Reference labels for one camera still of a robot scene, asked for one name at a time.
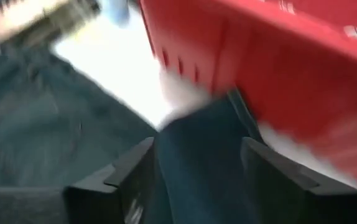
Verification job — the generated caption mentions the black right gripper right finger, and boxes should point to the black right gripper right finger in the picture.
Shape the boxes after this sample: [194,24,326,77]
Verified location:
[241,137,357,224]

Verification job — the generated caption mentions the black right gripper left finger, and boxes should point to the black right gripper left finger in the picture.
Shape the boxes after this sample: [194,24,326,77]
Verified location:
[0,137,156,224]

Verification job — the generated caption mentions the blue denim jeans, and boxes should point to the blue denim jeans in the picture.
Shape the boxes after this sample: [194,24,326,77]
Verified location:
[0,40,262,224]

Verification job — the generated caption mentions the red plastic laundry bin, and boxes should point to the red plastic laundry bin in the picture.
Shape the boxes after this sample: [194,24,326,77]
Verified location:
[138,0,357,191]

